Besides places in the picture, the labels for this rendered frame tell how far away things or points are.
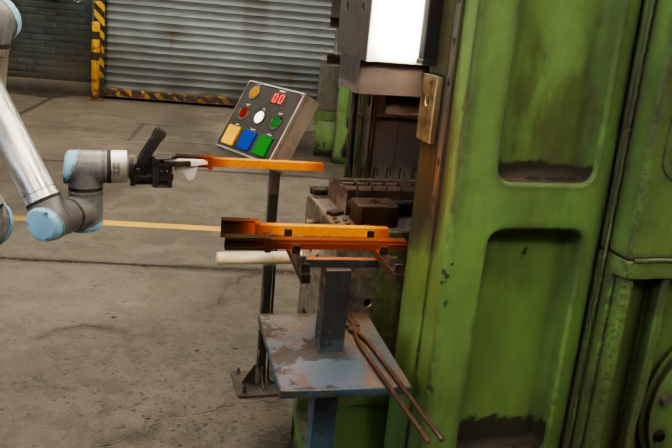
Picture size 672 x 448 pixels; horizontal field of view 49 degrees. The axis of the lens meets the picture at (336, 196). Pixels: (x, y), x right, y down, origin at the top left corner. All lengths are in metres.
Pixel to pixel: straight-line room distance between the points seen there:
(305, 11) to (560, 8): 8.32
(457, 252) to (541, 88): 0.46
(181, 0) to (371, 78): 8.14
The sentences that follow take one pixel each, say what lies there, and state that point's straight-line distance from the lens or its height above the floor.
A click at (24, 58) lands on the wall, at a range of 10.62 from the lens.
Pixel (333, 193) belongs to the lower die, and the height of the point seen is 0.94.
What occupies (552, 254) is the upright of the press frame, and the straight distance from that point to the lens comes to 2.05.
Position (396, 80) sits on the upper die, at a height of 1.31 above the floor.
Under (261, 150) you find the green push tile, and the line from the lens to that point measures 2.56.
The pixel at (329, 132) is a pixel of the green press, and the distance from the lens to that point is 7.39.
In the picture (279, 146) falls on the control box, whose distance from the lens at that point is 2.53.
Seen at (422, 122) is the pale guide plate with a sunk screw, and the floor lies 1.23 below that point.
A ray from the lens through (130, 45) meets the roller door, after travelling 10.26.
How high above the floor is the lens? 1.51
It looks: 15 degrees down
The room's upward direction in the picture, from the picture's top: 5 degrees clockwise
